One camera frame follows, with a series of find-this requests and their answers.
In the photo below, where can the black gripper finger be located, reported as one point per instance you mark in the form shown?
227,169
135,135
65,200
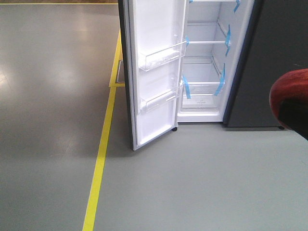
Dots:
293,114

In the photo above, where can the red yellow apple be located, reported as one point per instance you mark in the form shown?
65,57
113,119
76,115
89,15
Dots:
292,85

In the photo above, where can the fridge door white interior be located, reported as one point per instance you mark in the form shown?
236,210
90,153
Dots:
147,26

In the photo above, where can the fridge body white interior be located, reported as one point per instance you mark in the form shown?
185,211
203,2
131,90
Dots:
206,31

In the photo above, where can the blue tape lower right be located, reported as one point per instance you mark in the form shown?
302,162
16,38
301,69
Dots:
221,82

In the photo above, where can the blue tape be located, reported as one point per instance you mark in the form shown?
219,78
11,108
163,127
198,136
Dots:
238,2
228,40
187,87
221,82

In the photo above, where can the blue tape middle right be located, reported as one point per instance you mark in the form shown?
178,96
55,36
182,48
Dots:
228,40

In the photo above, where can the clear crisper drawer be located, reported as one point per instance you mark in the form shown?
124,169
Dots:
202,95

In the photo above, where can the blue tape lower left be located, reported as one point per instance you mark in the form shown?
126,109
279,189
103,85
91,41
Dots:
187,87

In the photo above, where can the blue tape upper right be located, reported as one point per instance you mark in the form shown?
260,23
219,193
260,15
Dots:
238,2

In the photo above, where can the clear lower door bin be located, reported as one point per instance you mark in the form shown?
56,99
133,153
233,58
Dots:
156,101

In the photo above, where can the clear door bin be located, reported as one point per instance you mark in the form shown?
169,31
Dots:
156,101
153,60

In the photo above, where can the clear middle door bin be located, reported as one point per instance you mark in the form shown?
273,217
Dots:
153,60

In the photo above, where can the yellow floor tape line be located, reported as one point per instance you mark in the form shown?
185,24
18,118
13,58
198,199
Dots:
90,214

